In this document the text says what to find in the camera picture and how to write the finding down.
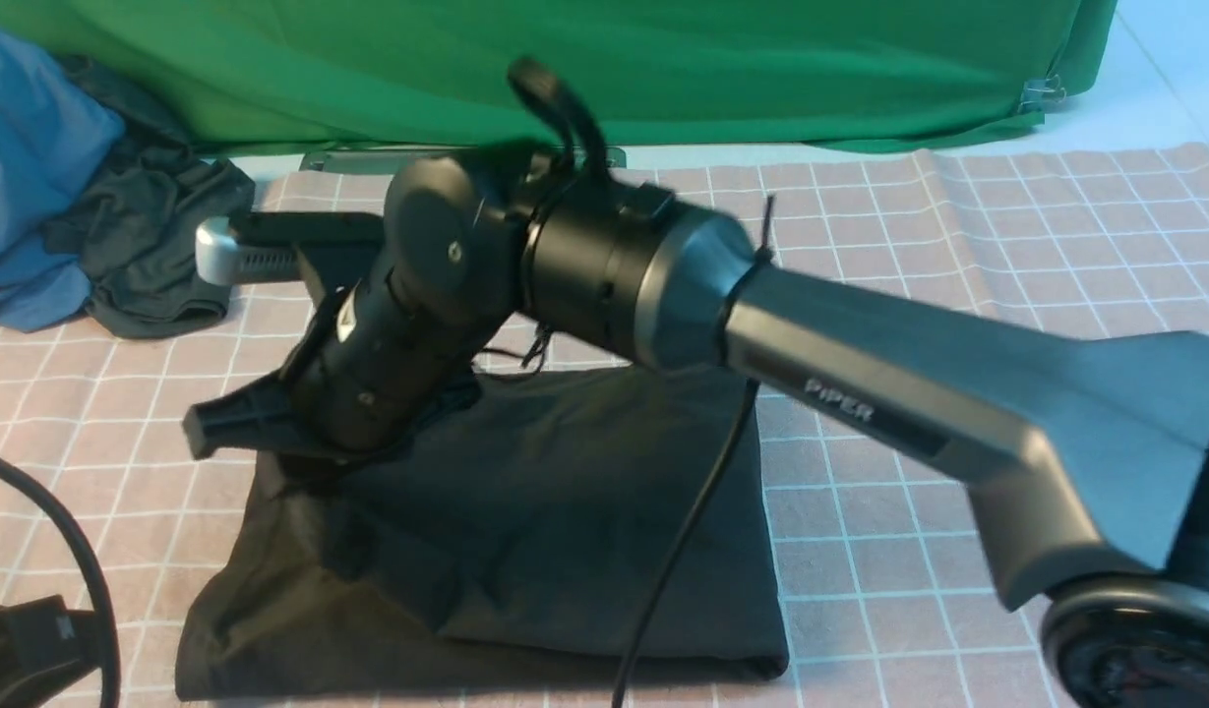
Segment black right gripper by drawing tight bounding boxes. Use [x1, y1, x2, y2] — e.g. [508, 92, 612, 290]
[183, 257, 487, 463]

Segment gray long-sleeved shirt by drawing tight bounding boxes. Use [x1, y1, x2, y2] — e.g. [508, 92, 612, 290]
[175, 368, 745, 702]

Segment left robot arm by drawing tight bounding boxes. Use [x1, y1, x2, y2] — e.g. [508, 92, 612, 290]
[0, 596, 97, 707]

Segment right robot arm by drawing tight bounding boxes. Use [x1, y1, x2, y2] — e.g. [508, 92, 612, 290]
[183, 141, 1209, 707]

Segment dark gray crumpled garment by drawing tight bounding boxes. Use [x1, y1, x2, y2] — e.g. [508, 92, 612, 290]
[40, 56, 255, 340]

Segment green metal bar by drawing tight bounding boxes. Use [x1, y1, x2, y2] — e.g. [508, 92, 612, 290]
[297, 145, 627, 176]

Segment green backdrop cloth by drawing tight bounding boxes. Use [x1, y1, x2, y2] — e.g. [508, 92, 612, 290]
[0, 1, 1117, 153]

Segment blue garment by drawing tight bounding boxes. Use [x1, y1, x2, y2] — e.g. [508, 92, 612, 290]
[0, 29, 126, 331]

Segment pink checkered tablecloth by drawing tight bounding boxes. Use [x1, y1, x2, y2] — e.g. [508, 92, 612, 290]
[0, 144, 1209, 707]

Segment metal binder clip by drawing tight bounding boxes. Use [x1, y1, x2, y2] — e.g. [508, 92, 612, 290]
[1017, 75, 1068, 115]

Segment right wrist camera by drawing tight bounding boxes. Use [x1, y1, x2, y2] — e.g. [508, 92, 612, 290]
[195, 211, 384, 304]

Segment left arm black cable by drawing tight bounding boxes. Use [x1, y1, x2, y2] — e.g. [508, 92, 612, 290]
[0, 447, 123, 708]

